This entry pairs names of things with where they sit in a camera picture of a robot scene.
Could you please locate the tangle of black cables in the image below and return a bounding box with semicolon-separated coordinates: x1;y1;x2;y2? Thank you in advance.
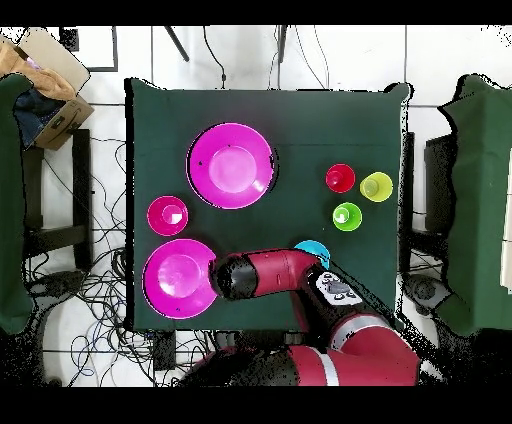
23;135;217;387

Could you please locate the yellow cup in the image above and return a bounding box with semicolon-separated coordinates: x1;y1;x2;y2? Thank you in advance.
358;171;394;204

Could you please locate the black square frame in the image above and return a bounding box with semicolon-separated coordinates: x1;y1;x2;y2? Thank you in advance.
59;25;120;73

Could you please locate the green side table cloth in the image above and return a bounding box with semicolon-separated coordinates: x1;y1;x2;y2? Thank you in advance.
0;73;35;335
437;73;512;337

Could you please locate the large pink bowl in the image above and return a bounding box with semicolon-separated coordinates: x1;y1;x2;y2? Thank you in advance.
142;238;219;320
185;122;277;210

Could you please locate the green cup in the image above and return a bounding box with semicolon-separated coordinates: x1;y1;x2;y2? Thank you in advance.
332;202;364;232

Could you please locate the black tripod leg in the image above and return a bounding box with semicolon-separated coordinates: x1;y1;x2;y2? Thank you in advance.
163;25;191;63
276;25;289;64

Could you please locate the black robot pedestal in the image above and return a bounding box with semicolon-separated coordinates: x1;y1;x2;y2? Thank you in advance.
215;330;309;351

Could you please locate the black stool frame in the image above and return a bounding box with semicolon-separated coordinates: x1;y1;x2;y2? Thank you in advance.
21;128;94;273

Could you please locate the black rounded floor base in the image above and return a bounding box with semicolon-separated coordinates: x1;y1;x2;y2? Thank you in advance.
37;270;87;297

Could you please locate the black floor box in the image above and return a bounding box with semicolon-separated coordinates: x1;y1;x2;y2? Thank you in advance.
152;330;178;372

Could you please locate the small blue bowl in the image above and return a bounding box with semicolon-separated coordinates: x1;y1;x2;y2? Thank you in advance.
293;239;332;271

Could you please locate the dark green tablecloth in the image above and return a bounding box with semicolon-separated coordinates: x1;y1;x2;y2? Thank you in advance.
124;76;415;333

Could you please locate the cardboard box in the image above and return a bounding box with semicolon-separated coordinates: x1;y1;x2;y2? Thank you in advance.
0;26;96;152

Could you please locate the red cup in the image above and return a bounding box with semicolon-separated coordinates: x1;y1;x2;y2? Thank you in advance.
324;162;357;194

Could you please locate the crimson bowl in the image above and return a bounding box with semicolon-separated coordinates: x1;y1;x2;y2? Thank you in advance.
146;195;190;237

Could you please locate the black cable with plug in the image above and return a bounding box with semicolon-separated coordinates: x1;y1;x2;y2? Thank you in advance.
201;25;228;90

